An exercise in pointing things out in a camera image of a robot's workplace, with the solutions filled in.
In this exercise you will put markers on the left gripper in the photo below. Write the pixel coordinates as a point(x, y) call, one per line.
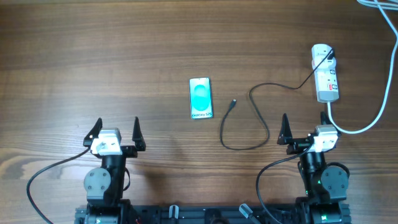
point(130, 151)

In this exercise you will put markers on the white power strip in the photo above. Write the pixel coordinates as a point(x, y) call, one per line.
point(326, 85)

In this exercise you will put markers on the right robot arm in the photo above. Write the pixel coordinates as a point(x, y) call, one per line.
point(325, 183)

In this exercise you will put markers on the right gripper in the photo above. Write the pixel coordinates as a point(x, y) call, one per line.
point(298, 144)

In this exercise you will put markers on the Galaxy S25 smartphone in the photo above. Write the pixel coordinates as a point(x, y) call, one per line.
point(201, 106)

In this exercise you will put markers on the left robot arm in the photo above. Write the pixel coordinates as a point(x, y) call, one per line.
point(105, 185)

